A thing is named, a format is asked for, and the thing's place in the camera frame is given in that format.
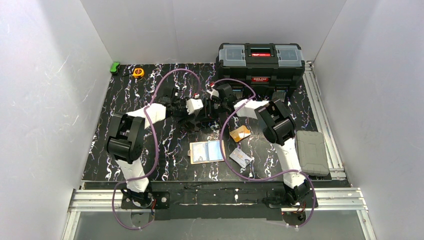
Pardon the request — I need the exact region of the beige card holder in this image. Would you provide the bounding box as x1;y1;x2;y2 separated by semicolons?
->
188;140;225;165

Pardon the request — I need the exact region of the white card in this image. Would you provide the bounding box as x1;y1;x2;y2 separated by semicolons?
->
229;148;254;169

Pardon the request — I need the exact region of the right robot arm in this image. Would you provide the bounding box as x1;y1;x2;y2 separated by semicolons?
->
206;83;311;205

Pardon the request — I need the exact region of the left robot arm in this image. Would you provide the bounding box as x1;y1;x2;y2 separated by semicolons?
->
105;88;213;208

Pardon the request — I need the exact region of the orange card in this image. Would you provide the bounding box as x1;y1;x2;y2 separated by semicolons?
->
229;125;251;143

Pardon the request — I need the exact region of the silver toolbox latch left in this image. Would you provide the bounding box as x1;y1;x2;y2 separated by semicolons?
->
232;87;244;98

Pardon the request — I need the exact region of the silver toolbox latch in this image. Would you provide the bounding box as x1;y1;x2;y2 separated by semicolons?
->
271;90;288;103
232;87;244;98

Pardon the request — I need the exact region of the yellow tape measure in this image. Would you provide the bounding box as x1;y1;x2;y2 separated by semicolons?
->
132;67;145;79

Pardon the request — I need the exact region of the silver toolbox latch right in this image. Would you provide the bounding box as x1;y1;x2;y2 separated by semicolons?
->
271;90;288;103

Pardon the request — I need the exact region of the black plastic toolbox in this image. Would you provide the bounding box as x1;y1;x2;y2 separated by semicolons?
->
215;43;306;99

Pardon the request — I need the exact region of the green plastic object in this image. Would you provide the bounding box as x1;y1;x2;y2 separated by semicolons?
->
109;62;121;75

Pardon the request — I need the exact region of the grey pad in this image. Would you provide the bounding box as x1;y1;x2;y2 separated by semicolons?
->
295;130;330;177

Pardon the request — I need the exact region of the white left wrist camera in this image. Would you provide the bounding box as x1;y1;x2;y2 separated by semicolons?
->
186;98;204;115

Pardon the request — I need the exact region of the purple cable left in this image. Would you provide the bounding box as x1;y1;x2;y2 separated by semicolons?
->
110;68;202;231

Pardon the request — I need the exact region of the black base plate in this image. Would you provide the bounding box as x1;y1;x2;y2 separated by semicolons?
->
117;180;362;221

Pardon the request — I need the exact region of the aluminium frame rail right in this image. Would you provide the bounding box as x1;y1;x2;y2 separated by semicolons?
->
303;61;347;181

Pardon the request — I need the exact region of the aluminium frame rail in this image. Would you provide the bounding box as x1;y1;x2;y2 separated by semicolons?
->
303;61;347;181
62;187;376;240

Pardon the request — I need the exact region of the aluminium frame rail front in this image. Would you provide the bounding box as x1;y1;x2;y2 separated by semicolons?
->
62;187;376;240

